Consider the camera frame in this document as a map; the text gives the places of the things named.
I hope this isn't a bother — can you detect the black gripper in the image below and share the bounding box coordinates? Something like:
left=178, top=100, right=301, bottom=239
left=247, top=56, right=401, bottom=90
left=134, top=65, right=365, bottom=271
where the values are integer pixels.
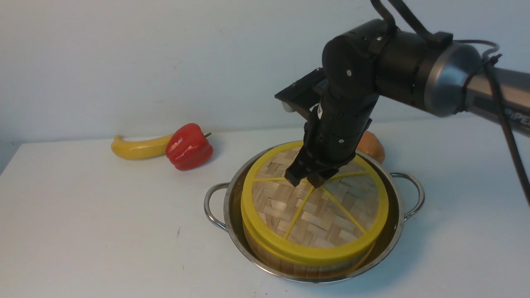
left=284, top=89, right=379, bottom=188

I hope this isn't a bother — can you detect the woven bamboo steamer lid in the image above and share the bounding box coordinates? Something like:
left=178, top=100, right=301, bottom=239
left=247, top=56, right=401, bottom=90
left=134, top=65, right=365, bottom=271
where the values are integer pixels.
left=241, top=141, right=390, bottom=267

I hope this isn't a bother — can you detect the bamboo steamer basket yellow rim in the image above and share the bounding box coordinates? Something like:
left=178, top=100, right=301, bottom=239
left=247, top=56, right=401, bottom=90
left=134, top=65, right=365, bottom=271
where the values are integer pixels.
left=242, top=222, right=377, bottom=283

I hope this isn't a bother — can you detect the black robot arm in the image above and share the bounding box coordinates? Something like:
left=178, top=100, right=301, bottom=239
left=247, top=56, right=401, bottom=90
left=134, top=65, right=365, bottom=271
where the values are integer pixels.
left=275, top=19, right=529, bottom=187

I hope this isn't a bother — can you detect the brown potato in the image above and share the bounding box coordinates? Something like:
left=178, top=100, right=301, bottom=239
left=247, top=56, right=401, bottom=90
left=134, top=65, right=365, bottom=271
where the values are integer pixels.
left=357, top=130, right=386, bottom=164

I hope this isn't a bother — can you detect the red plastic bell pepper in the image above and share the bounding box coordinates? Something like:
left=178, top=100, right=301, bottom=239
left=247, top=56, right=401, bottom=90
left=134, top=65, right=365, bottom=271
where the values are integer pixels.
left=165, top=123, right=214, bottom=171

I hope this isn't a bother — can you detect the yellow plastic banana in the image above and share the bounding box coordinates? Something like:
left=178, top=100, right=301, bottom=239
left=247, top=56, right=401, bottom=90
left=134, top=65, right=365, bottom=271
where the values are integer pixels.
left=111, top=135, right=172, bottom=160

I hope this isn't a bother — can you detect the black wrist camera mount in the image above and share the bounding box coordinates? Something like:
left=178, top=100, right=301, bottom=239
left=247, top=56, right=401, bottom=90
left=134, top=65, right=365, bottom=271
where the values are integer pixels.
left=275, top=67, right=328, bottom=120

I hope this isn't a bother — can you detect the stainless steel two-handled pot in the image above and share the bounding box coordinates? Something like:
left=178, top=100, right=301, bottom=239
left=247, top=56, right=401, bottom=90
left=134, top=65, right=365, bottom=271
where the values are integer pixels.
left=204, top=144, right=425, bottom=284

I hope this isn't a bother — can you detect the black cable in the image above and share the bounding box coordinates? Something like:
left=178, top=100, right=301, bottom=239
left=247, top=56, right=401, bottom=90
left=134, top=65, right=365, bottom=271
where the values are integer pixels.
left=370, top=0, right=530, bottom=207

